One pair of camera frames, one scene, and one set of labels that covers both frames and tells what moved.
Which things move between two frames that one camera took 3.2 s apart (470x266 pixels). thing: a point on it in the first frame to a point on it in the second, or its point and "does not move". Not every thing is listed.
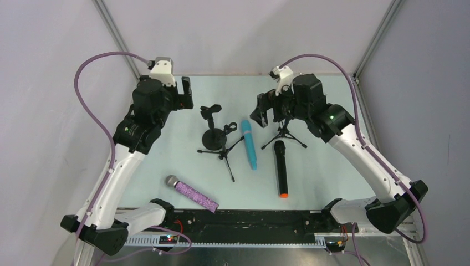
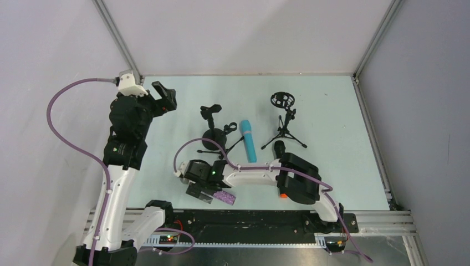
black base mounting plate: (248, 225) does not move
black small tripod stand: (224, 152) does not move
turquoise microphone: (247, 131) does not move
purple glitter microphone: (192, 193) to (225, 197)
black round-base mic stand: (214, 138) does not move
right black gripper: (262, 108) to (198, 191)
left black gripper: (182, 97) to (161, 101)
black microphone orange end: (280, 147) does not move
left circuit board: (168, 239) does not move
